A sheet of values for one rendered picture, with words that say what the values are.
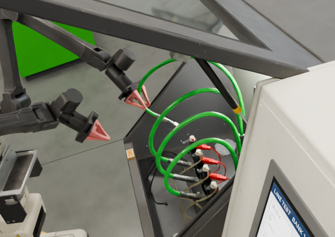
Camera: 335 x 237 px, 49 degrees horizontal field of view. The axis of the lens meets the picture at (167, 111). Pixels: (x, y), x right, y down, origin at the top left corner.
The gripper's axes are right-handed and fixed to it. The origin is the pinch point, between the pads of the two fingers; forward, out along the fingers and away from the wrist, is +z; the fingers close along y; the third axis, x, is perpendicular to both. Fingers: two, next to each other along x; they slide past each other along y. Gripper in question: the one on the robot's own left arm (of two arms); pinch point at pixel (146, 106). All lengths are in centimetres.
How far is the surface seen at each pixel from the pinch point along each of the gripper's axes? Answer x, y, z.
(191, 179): -3.8, -14.0, 29.7
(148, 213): 19.7, -17.4, 29.0
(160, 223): 27.5, -10.1, 36.1
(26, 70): 237, 177, -161
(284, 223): -42, -45, 44
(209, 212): -12.3, -27.7, 38.3
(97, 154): 156, 100, -19
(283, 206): -44, -44, 41
